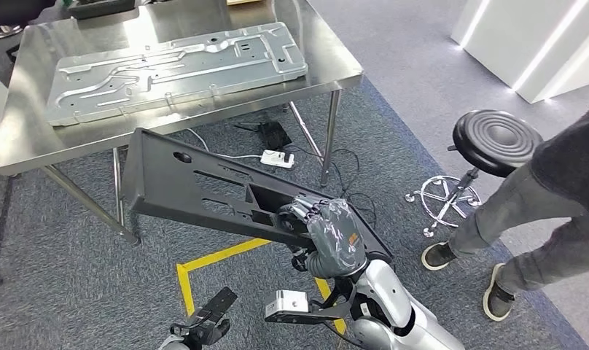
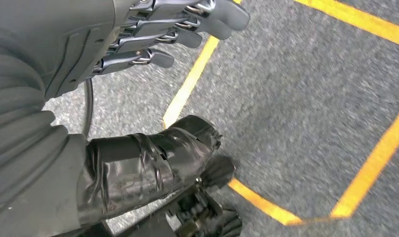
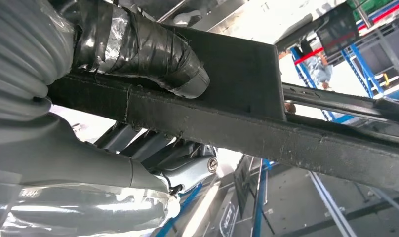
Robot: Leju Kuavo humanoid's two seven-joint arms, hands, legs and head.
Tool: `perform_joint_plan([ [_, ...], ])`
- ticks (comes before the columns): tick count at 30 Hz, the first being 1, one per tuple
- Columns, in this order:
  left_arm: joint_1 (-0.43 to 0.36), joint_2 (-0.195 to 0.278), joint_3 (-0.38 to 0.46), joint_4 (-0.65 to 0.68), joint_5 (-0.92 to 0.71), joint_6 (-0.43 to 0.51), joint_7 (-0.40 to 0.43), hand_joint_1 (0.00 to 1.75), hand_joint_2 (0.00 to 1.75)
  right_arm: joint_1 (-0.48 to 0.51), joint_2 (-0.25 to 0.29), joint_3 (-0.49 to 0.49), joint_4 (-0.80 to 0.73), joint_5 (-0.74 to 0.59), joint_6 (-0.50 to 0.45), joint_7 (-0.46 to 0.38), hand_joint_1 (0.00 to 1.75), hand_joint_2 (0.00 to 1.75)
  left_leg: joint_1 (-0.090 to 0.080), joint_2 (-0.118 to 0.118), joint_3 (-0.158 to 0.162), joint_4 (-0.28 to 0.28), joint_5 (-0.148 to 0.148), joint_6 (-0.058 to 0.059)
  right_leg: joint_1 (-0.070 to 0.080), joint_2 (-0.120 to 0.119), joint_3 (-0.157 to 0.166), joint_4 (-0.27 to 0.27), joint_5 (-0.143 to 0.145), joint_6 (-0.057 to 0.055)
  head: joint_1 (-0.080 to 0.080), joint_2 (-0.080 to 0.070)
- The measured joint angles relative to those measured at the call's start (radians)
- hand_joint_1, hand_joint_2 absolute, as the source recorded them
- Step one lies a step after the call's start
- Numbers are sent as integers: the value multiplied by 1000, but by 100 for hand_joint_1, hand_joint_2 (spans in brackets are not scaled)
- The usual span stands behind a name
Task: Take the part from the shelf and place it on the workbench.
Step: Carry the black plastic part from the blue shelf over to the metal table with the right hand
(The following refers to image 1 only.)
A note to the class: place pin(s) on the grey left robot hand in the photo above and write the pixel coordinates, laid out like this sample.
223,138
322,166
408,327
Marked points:
207,333

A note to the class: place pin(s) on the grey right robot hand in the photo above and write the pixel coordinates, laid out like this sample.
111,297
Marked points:
335,241

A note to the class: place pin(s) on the black plastic panel part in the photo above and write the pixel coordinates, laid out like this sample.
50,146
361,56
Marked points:
154,183

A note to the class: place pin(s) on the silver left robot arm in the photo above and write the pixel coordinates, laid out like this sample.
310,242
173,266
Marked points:
171,344

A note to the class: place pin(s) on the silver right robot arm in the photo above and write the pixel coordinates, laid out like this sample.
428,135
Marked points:
391,294

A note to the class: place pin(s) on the stainless steel workbench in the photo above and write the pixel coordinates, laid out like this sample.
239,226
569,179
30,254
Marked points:
24,140

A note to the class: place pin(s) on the yellow floor tape square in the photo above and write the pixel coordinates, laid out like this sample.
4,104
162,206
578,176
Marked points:
183,285

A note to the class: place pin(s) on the white power strip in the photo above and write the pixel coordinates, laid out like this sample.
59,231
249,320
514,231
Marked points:
275,158

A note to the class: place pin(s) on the black floor socket box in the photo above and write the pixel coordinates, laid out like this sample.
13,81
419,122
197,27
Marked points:
275,135

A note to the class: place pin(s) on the person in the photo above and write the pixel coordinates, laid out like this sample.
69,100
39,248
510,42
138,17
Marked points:
516,212

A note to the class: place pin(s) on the black stool with chrome base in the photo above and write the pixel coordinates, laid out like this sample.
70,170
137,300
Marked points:
497,140

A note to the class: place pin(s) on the stamped grey metal panel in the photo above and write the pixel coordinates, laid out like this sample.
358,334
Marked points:
178,72

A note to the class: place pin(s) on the white lit display stand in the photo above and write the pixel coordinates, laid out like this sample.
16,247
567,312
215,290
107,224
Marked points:
497,43

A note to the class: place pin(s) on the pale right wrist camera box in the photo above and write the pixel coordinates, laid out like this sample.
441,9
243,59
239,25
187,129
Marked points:
287,302

